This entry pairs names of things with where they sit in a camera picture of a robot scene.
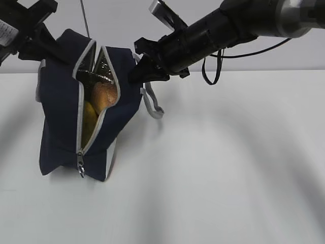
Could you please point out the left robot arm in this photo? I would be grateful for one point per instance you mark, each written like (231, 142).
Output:
(23, 32)

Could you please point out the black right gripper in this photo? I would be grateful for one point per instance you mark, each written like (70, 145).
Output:
(169, 56)

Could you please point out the yellow banana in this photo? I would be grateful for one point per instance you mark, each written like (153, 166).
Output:
(89, 123)

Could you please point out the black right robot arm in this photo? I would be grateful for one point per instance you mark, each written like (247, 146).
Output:
(233, 23)

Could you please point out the brown bread roll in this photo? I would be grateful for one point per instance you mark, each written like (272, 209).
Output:
(104, 95)

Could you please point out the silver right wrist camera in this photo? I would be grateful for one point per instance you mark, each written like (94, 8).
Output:
(166, 15)

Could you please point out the navy lunch bag grey trim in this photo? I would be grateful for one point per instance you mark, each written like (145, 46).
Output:
(63, 89)

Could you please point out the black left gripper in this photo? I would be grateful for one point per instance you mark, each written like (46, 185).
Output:
(22, 32)

